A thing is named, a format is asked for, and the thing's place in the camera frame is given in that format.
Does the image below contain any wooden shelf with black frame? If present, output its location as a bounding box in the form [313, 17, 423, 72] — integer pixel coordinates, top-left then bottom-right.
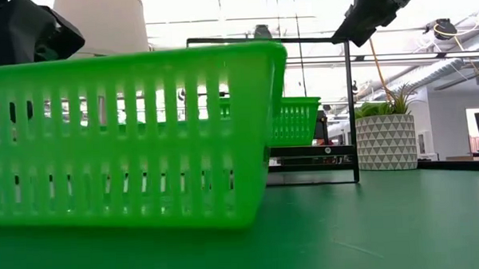
[185, 31, 361, 190]

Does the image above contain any black hanging device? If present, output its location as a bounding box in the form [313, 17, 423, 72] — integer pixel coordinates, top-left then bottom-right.
[423, 18, 459, 42]

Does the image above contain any silver ventilation duct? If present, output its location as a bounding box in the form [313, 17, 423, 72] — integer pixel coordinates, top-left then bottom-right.
[364, 56, 479, 103]

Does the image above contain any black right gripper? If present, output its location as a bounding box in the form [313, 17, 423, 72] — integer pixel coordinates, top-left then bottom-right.
[329, 0, 435, 49]

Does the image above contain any yellow cable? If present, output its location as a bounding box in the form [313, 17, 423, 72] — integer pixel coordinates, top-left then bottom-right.
[368, 38, 394, 104]

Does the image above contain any green plastic basket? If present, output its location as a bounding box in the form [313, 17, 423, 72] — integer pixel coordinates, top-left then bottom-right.
[0, 39, 295, 239]
[217, 94, 324, 150]

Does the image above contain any grey ceiling fixture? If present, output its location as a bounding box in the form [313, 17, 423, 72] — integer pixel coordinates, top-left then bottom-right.
[253, 24, 273, 40]

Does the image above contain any green table mat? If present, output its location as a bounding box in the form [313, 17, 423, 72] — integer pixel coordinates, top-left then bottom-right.
[0, 165, 479, 269]

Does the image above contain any succulent in patterned pot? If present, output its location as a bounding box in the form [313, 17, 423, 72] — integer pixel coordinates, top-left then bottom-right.
[353, 82, 426, 172]

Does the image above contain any white shade table lamp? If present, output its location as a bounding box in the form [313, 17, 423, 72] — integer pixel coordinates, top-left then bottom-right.
[52, 0, 150, 58]

